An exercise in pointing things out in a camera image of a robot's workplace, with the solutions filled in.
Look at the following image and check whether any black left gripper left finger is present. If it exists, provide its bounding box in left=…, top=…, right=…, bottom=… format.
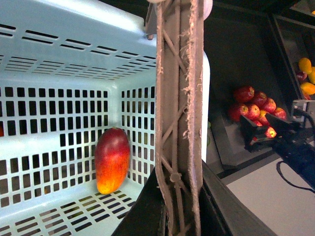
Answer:
left=112, top=169, right=167, bottom=236

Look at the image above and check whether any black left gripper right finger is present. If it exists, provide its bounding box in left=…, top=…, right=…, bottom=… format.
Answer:
left=199, top=162, right=276, bottom=236

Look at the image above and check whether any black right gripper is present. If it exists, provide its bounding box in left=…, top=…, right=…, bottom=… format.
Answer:
left=240, top=100, right=315, bottom=189

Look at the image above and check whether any red yellow mango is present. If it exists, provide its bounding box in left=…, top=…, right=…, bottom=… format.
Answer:
left=94, top=127, right=130, bottom=195

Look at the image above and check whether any brown basket handle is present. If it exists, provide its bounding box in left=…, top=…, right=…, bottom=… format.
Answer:
left=146, top=0, right=204, bottom=236

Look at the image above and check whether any light blue plastic basket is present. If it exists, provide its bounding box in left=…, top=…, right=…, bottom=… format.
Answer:
left=0, top=0, right=210, bottom=236

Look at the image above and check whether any dark red mango far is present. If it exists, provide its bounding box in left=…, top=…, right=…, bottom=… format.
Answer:
left=296, top=71, right=308, bottom=82

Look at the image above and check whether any yellow mango far tray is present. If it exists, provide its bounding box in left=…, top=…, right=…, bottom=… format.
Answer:
left=298, top=58, right=312, bottom=75

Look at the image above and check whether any red apple in pile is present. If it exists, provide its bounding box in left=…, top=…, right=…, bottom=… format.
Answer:
left=233, top=86, right=255, bottom=103

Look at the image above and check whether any black fruit display tray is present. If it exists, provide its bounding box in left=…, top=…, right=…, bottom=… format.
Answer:
left=204, top=1, right=301, bottom=178

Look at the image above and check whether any black cable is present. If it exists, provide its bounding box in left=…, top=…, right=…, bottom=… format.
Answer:
left=276, top=161, right=315, bottom=191

